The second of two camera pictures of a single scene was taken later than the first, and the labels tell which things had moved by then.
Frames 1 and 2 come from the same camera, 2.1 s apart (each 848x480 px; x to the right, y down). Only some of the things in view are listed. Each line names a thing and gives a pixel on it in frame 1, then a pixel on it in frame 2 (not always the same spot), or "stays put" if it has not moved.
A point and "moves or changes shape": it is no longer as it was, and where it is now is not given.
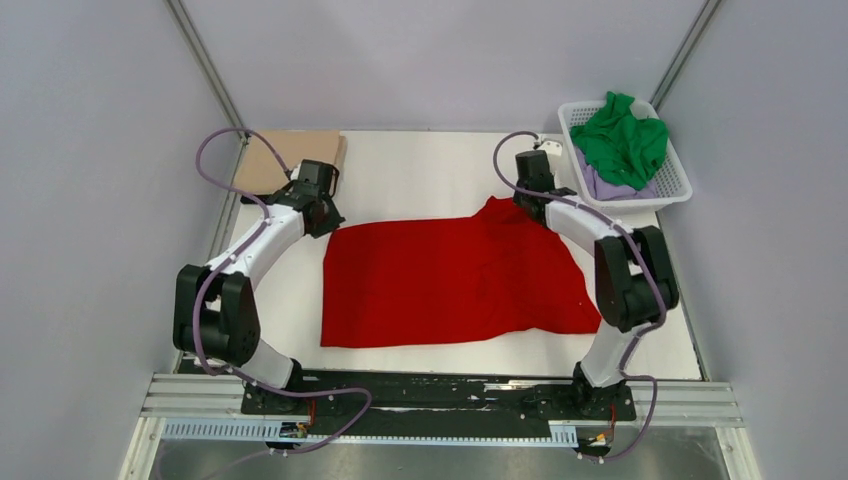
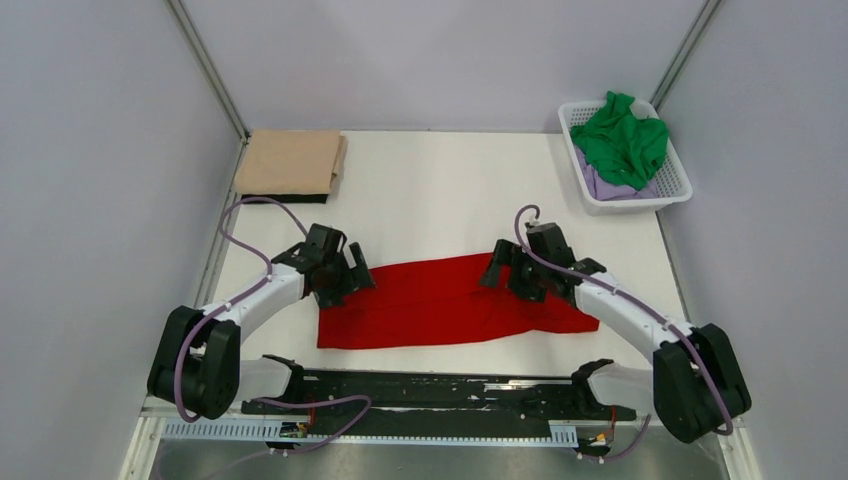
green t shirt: [622, 147] stays put
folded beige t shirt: [262, 171] stays put
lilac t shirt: [605, 190] stays put
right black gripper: [516, 197] → [508, 255]
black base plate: [440, 399] stays put
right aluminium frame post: [704, 18] stays put
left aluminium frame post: [180, 16] stays put
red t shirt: [491, 272] moves or changes shape
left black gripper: [332, 224] → [354, 279]
